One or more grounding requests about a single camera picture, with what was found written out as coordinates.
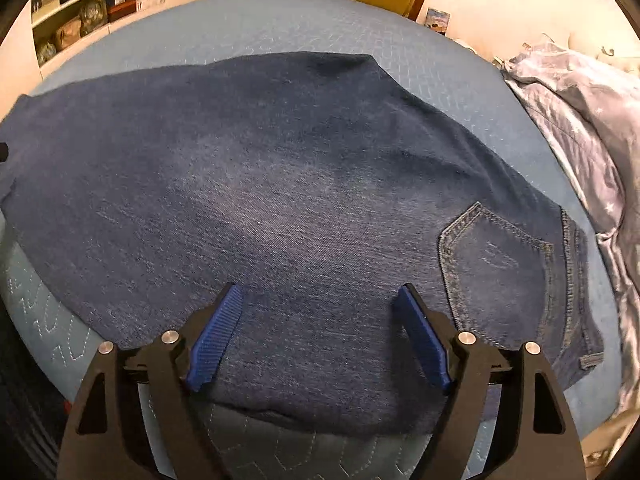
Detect small picture box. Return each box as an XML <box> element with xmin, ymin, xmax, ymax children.
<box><xmin>424</xmin><ymin>8</ymin><xmax>450</xmax><ymax>36</ymax></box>

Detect dark blue denim jeans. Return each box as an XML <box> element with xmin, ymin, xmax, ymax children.
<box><xmin>1</xmin><ymin>52</ymin><xmax>604</xmax><ymax>434</ymax></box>

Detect white wardrobe shelf unit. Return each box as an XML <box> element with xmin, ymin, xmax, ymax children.
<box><xmin>1</xmin><ymin>0</ymin><xmax>196</xmax><ymax>115</ymax></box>

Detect teal quilted bed mattress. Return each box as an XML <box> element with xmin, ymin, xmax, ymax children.
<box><xmin>1</xmin><ymin>0</ymin><xmax>620</xmax><ymax>479</ymax></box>

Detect grey star-print duvet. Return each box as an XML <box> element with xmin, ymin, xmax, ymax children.
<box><xmin>501</xmin><ymin>42</ymin><xmax>639</xmax><ymax>412</ymax></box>

